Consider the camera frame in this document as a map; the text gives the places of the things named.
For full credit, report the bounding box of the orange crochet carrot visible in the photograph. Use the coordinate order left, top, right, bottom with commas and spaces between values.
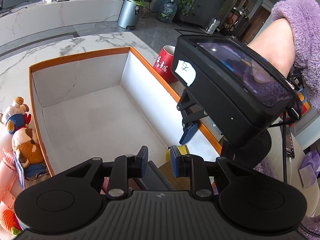
0, 209, 22, 236

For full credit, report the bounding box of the brown plush toy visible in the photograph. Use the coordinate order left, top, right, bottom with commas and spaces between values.
11, 127, 54, 182

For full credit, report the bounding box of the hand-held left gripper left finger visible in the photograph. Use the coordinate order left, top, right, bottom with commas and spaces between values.
57, 145, 150, 201

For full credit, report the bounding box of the clear water jug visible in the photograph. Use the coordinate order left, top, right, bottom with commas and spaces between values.
159, 0, 178, 23

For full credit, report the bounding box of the white marble media console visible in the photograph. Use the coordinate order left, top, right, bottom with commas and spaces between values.
0, 0, 125, 46

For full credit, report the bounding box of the wooden block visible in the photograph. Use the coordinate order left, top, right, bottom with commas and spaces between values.
159, 160, 216, 191

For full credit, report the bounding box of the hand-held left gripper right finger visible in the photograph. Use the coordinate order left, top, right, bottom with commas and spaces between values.
170, 145, 258, 201

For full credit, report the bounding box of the silver pedal trash can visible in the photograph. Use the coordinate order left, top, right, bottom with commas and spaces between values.
117, 0, 145, 30

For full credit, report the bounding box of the red paper cup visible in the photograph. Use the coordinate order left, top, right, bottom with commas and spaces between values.
153, 45, 179, 83

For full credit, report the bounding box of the orange cardboard box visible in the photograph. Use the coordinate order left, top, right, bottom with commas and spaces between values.
28, 46, 223, 178

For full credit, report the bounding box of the purple fleece robe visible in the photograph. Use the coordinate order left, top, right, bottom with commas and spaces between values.
252, 0, 320, 240

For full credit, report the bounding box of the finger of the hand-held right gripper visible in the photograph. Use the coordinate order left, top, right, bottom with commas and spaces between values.
177, 90, 208, 145

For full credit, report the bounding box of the grey drawer cabinet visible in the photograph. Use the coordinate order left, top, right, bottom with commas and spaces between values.
179, 0, 226, 28

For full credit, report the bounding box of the brown wooden door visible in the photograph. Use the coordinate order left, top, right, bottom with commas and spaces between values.
240, 5, 272, 44

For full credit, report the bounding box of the black smartphone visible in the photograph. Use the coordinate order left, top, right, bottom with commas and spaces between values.
284, 124, 296, 159

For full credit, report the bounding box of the yellow tape roll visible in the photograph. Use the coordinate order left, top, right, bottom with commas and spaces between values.
166, 145, 188, 161

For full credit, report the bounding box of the dark box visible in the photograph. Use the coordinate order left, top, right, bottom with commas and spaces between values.
100, 160, 176, 196

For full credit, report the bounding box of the lavender tissue pack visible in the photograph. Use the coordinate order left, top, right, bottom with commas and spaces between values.
299, 150, 320, 188

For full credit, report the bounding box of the pink water bottle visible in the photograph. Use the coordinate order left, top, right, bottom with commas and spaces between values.
0, 147, 25, 207

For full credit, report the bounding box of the white and blue plush toy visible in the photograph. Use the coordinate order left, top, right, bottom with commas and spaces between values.
0, 96, 32, 137

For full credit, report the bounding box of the person's right forearm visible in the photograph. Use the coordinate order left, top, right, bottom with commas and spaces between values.
247, 17, 300, 77

